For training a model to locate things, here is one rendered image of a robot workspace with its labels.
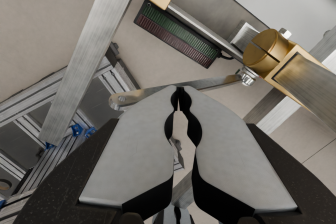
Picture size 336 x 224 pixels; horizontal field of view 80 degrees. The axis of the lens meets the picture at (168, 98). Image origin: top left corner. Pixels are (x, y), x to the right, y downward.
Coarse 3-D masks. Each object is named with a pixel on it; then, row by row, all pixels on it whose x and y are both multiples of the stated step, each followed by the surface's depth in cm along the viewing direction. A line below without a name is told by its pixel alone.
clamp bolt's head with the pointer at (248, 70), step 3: (243, 66) 26; (246, 66) 25; (243, 69) 25; (246, 69) 25; (249, 69) 24; (252, 69) 26; (246, 72) 25; (249, 72) 25; (252, 72) 24; (255, 72) 25; (249, 75) 25; (252, 75) 25; (255, 75) 26; (258, 75) 25
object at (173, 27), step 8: (144, 8) 35; (152, 8) 35; (152, 16) 35; (160, 16) 35; (160, 24) 36; (168, 24) 36; (176, 24) 36; (176, 32) 37; (184, 32) 37; (184, 40) 38; (192, 40) 38; (200, 40) 38; (200, 48) 39; (208, 48) 39; (208, 56) 39
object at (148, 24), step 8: (144, 16) 35; (144, 24) 36; (152, 24) 36; (152, 32) 37; (160, 32) 37; (168, 32) 37; (168, 40) 38; (176, 40) 38; (176, 48) 38; (184, 48) 38; (192, 48) 38; (192, 56) 39; (200, 56) 39; (208, 64) 40
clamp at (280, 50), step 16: (272, 32) 23; (288, 32) 23; (256, 48) 24; (272, 48) 22; (288, 48) 22; (256, 64) 23; (272, 64) 23; (320, 64) 23; (272, 80) 24; (288, 96) 25
